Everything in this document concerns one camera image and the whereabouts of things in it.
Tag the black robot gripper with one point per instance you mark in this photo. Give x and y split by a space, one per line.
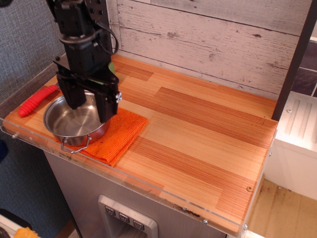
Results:
84 55

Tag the stainless steel two-handled pot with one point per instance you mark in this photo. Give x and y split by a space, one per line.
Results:
75 129

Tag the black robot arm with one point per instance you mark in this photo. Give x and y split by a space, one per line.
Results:
86 36

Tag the orange folded towel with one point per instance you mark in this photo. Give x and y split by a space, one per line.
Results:
123 130

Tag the green toy bell pepper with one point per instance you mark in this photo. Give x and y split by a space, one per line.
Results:
112 67

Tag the clear acrylic edge guard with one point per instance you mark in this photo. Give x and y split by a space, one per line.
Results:
209 173

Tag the grey toy fridge cabinet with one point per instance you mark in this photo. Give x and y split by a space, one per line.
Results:
82 186

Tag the silver dispenser panel with buttons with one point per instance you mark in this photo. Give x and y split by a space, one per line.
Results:
121 221

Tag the yellow object bottom left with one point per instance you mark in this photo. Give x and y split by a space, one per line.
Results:
25 233

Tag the white toy sink unit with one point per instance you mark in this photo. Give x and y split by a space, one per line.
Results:
292 161

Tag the fork with red handle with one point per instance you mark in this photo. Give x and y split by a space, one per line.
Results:
30 104

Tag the dark vertical post right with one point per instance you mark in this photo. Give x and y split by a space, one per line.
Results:
296 60

